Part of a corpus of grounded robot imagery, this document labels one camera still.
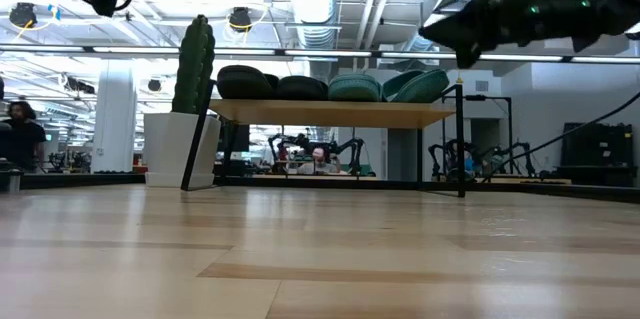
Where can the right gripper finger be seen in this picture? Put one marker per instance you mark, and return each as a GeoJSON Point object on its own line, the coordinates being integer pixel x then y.
{"type": "Point", "coordinates": [467, 54]}
{"type": "Point", "coordinates": [460, 29]}

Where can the teal rubber slide sandal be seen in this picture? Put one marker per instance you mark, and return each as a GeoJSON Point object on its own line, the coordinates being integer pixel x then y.
{"type": "Point", "coordinates": [352, 89]}
{"type": "Point", "coordinates": [425, 89]}

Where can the black rubber slide sandal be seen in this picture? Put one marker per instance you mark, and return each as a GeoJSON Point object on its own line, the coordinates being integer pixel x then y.
{"type": "Point", "coordinates": [242, 84]}
{"type": "Point", "coordinates": [300, 89]}

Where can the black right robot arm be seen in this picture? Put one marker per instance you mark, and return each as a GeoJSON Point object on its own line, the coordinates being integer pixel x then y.
{"type": "Point", "coordinates": [610, 4]}

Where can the wooden shelf with black legs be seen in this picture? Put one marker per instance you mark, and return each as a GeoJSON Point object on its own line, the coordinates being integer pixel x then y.
{"type": "Point", "coordinates": [325, 113]}

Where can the black round ceiling device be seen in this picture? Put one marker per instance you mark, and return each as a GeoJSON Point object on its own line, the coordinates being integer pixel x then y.
{"type": "Point", "coordinates": [240, 19]}
{"type": "Point", "coordinates": [22, 14]}
{"type": "Point", "coordinates": [154, 85]}

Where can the black background robot arms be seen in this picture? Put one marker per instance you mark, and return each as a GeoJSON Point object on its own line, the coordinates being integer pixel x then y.
{"type": "Point", "coordinates": [452, 151]}
{"type": "Point", "coordinates": [350, 146]}

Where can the green cactus plant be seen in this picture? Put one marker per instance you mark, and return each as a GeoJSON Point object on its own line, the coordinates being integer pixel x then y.
{"type": "Point", "coordinates": [192, 64]}

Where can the long ceiling light strip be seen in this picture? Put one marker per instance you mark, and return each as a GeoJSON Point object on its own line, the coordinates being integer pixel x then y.
{"type": "Point", "coordinates": [325, 53]}

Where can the white building column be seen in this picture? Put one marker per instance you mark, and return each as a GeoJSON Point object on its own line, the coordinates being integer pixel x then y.
{"type": "Point", "coordinates": [115, 119]}

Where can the black cabinet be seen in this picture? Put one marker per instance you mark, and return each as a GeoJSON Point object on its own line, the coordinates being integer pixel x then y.
{"type": "Point", "coordinates": [595, 154]}

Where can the white hexagonal plant pot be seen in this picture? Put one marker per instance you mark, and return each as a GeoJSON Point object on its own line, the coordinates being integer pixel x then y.
{"type": "Point", "coordinates": [167, 149]}

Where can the person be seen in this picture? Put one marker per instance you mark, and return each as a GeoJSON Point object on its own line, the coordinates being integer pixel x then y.
{"type": "Point", "coordinates": [320, 166]}
{"type": "Point", "coordinates": [22, 139]}

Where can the black background monitor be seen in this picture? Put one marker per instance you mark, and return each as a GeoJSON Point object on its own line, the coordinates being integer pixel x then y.
{"type": "Point", "coordinates": [239, 139]}

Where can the wall air vent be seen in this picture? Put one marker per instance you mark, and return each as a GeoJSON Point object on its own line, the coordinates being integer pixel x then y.
{"type": "Point", "coordinates": [481, 86]}

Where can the black metal stand frame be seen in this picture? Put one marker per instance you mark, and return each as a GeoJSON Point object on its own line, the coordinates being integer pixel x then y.
{"type": "Point", "coordinates": [475, 97]}

